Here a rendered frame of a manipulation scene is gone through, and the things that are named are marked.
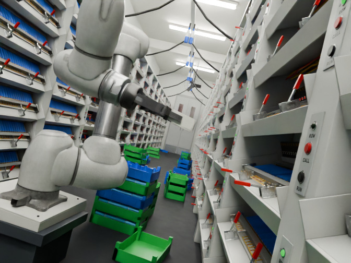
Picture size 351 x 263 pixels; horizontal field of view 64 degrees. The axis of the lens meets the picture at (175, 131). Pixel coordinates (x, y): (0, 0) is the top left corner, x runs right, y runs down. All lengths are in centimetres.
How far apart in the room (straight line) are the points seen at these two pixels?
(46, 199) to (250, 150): 78
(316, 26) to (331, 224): 37
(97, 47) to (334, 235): 63
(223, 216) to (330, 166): 74
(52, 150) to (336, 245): 93
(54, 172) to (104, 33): 58
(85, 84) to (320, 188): 61
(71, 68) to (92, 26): 13
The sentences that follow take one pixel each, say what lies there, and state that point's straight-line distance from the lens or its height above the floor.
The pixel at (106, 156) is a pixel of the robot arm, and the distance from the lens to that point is 114.
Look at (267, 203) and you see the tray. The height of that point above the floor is 53.
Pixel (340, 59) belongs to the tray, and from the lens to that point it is 43.
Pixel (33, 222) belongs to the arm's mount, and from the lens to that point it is 106.
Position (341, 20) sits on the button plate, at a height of 83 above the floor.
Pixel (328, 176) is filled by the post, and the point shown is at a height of 61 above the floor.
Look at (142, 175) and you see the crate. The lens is 163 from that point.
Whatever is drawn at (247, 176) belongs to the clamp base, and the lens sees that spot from 90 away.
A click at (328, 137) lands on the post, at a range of 41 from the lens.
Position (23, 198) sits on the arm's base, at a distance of 113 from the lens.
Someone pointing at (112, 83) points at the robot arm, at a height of 71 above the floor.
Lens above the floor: 61
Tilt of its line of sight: 1 degrees up
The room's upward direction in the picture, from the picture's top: 14 degrees clockwise
